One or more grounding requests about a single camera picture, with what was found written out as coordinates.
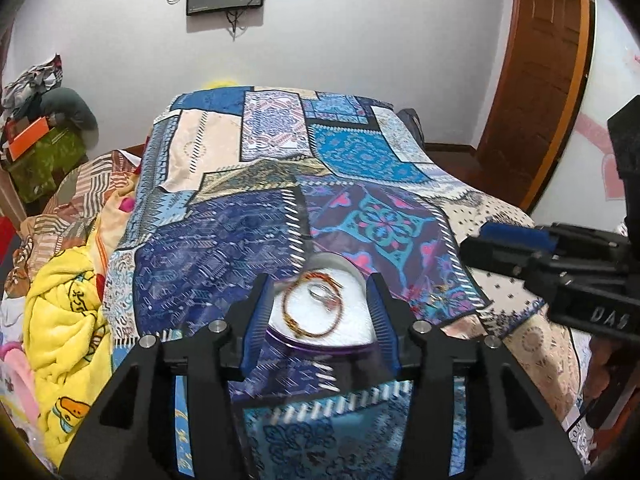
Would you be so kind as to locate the patchwork patterned bedspread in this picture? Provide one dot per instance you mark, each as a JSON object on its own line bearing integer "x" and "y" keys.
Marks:
{"x": 241, "y": 181}

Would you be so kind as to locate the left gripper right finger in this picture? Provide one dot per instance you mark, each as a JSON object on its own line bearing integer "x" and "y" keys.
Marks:
{"x": 392, "y": 319}

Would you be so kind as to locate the striped beige blanket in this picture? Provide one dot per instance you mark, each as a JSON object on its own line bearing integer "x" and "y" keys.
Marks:
{"x": 91, "y": 207}

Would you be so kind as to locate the dark green cushion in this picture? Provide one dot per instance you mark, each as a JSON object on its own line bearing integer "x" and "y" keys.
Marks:
{"x": 67, "y": 103}

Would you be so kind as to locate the dark grey backpack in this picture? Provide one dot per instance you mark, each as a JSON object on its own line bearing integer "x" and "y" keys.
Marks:
{"x": 411, "y": 120}

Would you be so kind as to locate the orange box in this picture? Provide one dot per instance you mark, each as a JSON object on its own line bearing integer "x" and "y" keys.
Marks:
{"x": 28, "y": 137}

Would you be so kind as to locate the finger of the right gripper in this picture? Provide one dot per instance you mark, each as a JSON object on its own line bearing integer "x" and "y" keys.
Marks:
{"x": 494, "y": 258}
{"x": 510, "y": 236}

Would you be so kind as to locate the right hand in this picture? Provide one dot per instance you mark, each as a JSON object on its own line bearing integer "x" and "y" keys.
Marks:
{"x": 598, "y": 376}

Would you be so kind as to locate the yellow cartoon blanket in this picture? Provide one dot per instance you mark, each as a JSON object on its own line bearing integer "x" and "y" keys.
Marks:
{"x": 67, "y": 342}

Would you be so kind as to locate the brown wooden door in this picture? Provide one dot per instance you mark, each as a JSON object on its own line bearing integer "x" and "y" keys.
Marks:
{"x": 542, "y": 80}

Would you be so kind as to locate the pile of clothes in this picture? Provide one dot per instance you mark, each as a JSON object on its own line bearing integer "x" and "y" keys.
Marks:
{"x": 22, "y": 97}

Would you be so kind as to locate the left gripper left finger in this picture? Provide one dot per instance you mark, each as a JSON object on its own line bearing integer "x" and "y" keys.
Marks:
{"x": 247, "y": 322}

